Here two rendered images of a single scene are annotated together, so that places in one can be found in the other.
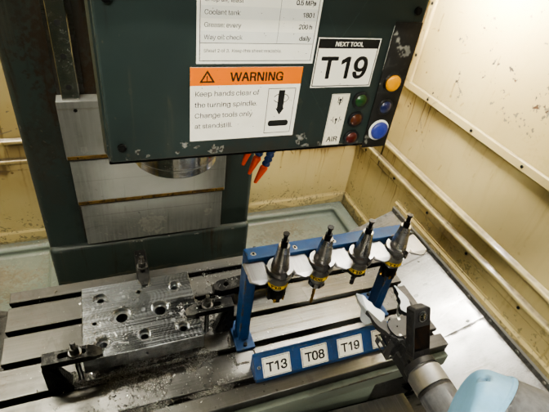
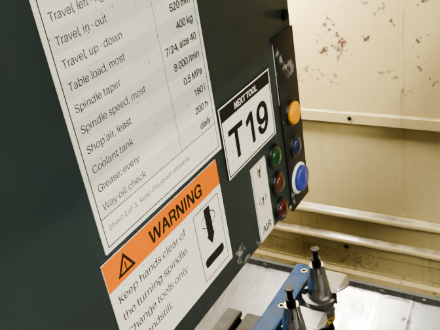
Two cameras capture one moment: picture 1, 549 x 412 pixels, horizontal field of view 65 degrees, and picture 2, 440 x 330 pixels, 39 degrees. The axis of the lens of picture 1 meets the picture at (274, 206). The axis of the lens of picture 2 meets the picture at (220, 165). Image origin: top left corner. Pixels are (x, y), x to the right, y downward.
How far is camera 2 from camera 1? 0.29 m
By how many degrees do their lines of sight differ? 27
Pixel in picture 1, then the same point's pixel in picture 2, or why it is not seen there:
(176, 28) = (65, 223)
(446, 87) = not seen: hidden behind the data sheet
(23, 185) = not seen: outside the picture
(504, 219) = (365, 183)
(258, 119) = (196, 269)
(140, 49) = (28, 297)
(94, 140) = not seen: outside the picture
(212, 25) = (108, 183)
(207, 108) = (139, 308)
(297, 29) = (195, 115)
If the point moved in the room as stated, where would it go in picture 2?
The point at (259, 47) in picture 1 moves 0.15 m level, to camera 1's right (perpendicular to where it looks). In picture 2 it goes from (166, 171) to (312, 105)
